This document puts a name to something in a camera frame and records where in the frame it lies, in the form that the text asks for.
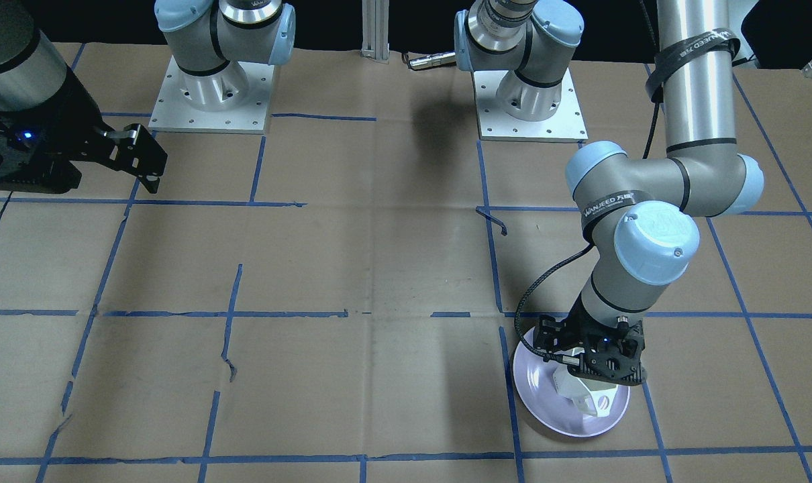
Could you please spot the lilac plastic plate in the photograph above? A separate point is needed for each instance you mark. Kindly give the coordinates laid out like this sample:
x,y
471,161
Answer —
x,y
535,386

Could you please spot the brown paper table cover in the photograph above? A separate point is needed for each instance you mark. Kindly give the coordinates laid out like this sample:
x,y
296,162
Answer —
x,y
330,302

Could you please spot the aluminium frame post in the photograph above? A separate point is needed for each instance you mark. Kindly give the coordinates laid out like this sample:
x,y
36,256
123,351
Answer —
x,y
375,30

